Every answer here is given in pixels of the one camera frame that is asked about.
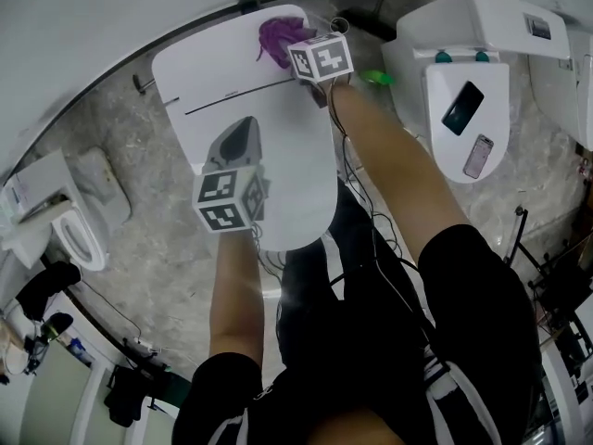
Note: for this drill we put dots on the black bag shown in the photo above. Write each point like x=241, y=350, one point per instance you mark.
x=127, y=397

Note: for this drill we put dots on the purple wiping cloth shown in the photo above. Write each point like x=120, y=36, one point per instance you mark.
x=274, y=37

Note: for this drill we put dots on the white toilet with teal hinges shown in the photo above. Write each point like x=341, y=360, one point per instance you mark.
x=463, y=30

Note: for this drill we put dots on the green spray bottle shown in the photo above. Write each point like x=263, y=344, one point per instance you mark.
x=377, y=78

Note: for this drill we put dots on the person's black striped clothing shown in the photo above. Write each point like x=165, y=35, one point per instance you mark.
x=361, y=341

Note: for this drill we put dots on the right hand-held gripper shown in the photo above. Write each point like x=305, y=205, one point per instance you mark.
x=322, y=58

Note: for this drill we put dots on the person's right forearm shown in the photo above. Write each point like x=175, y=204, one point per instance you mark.
x=394, y=156

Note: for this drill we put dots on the black cloth bundle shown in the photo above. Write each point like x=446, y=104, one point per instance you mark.
x=46, y=283

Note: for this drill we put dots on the small black hammer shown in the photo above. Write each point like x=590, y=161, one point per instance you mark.
x=142, y=83

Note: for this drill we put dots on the white toilet with lid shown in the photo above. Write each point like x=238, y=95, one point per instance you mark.
x=287, y=156

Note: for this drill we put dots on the pink smartphone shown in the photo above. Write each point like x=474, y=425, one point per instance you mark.
x=479, y=156

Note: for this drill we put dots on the blue bottle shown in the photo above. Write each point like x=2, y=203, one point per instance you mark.
x=79, y=351

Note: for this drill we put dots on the white toilet with open seat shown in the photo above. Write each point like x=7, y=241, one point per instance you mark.
x=69, y=230

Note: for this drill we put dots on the person's left forearm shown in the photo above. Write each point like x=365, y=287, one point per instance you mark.
x=236, y=295

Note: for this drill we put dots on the white toilet with side panel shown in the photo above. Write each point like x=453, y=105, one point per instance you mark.
x=560, y=91

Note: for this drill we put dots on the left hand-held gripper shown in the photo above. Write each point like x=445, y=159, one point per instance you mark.
x=221, y=193

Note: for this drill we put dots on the black tripod stand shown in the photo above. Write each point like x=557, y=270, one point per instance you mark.
x=546, y=271

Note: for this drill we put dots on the black smartphone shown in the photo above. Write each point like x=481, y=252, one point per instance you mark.
x=462, y=108

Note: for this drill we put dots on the black floor brush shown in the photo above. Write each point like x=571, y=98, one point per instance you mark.
x=368, y=21

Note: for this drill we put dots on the white power strip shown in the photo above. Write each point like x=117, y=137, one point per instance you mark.
x=144, y=347

